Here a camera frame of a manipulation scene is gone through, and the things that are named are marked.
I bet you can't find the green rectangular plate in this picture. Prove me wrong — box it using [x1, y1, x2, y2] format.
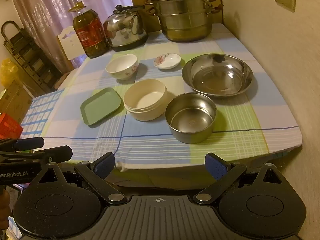
[80, 87, 123, 126]

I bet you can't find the small stainless steel bowl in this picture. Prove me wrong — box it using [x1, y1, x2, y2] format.
[165, 92, 217, 144]

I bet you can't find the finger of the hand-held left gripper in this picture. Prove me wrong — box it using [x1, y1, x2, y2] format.
[0, 145, 73, 165]
[0, 137, 45, 153]

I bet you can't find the large stainless steel basin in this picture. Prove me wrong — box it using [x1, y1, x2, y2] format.
[182, 53, 253, 98]

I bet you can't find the person's left hand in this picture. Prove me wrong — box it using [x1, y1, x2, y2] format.
[0, 190, 12, 222]

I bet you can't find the red crate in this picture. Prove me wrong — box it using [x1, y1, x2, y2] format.
[0, 112, 24, 140]

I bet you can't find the white chair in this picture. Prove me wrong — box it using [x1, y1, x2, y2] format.
[57, 27, 87, 68]

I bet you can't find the cream plastic bowl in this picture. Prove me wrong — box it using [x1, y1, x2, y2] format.
[123, 79, 168, 122]

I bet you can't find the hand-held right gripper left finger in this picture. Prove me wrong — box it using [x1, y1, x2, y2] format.
[32, 152, 127, 204]

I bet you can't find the cardboard box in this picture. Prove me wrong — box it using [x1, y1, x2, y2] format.
[0, 80, 33, 123]

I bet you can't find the cooking oil bottle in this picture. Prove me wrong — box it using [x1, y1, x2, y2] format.
[69, 1, 109, 59]

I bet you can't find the stainless steel kettle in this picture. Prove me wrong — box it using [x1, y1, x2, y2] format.
[102, 5, 148, 53]

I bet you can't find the white floral ceramic bowl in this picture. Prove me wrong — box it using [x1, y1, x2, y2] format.
[105, 54, 139, 81]

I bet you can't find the stainless steel steamer pot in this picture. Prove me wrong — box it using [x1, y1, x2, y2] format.
[144, 0, 223, 42]

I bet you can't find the yellow plastic bag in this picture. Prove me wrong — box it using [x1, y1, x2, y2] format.
[0, 58, 19, 88]

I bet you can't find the purple curtain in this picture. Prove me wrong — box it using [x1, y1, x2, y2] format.
[10, 0, 133, 70]

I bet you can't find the small floral saucer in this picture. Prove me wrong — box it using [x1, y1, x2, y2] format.
[153, 53, 182, 70]

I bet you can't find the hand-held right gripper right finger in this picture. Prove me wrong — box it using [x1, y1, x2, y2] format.
[194, 152, 288, 204]

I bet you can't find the checked tablecloth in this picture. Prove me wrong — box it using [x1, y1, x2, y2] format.
[20, 23, 303, 173]

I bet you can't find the folded black step ladder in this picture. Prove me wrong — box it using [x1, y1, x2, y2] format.
[1, 21, 63, 93]

